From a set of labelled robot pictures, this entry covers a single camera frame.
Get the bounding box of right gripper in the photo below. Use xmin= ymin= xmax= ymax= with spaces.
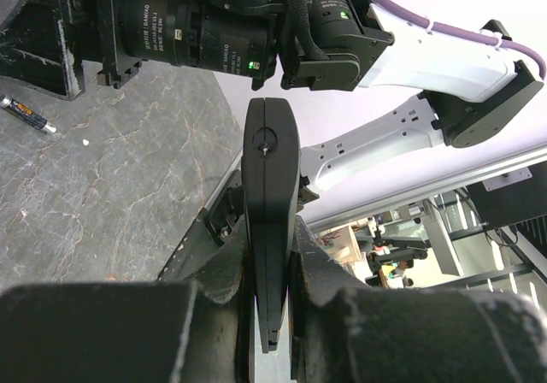
xmin=1 ymin=0 xmax=141 ymax=100

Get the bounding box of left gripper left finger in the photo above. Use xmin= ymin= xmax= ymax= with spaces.
xmin=1 ymin=215 xmax=255 ymax=382

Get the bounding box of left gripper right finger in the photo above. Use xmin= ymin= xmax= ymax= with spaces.
xmin=289 ymin=219 xmax=546 ymax=382

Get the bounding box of black silver orange battery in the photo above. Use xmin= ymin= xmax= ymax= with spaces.
xmin=1 ymin=93 xmax=56 ymax=134

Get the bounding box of white patterned mug outside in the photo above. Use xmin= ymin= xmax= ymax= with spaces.
xmin=316 ymin=225 xmax=362 ymax=277

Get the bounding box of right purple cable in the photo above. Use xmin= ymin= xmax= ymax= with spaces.
xmin=339 ymin=0 xmax=547 ymax=80

